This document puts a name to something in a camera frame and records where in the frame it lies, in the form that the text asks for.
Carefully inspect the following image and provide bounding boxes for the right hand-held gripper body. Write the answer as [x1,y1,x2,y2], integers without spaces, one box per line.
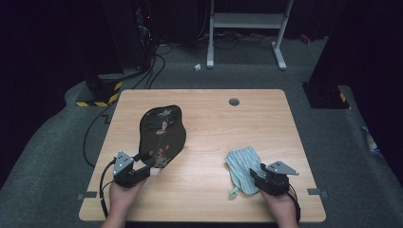
[257,161,300,197]

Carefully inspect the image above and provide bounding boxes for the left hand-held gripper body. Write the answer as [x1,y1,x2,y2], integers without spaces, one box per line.
[112,151,142,188]

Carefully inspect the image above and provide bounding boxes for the light blue striped towel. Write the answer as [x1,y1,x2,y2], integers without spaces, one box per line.
[224,145,264,198]

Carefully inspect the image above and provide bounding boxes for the black floral lacquer tray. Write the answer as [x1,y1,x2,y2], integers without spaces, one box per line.
[138,104,187,169]

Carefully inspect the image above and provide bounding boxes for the person's right hand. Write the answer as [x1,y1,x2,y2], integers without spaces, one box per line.
[259,190,298,224]

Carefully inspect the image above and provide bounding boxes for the person's left hand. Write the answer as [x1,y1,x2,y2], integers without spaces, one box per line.
[107,179,148,221]

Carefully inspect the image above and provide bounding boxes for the yellow black striped base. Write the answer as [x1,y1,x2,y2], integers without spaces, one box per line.
[75,74,124,108]

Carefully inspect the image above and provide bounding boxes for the black base with yellow stripe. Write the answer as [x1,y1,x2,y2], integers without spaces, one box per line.
[302,83,352,110]

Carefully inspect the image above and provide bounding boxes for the blue white packet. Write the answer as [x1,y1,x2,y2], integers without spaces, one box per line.
[360,125,384,157]

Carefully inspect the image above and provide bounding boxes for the dark equipment rack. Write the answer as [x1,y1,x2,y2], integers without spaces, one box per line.
[132,0,157,70]

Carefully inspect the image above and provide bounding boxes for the white metal stand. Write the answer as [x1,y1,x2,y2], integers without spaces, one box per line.
[206,0,295,71]

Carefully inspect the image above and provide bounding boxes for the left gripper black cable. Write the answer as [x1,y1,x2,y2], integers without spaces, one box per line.
[99,158,117,219]

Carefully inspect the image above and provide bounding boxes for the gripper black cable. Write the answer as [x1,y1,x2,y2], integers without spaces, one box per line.
[99,158,117,219]
[286,183,301,224]

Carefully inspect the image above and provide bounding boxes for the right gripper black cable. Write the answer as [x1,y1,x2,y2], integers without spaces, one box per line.
[286,183,301,224]

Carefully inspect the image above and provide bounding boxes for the grey table bracket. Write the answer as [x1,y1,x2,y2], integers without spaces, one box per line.
[307,187,329,200]
[77,191,99,201]

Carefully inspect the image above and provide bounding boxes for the long black floor cable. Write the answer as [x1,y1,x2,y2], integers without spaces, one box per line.
[83,100,119,168]

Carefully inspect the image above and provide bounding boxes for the bundle of black cables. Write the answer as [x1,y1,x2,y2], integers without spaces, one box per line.
[131,44,175,90]

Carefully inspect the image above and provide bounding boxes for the black cables under stand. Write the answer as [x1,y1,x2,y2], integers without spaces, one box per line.
[196,29,278,51]

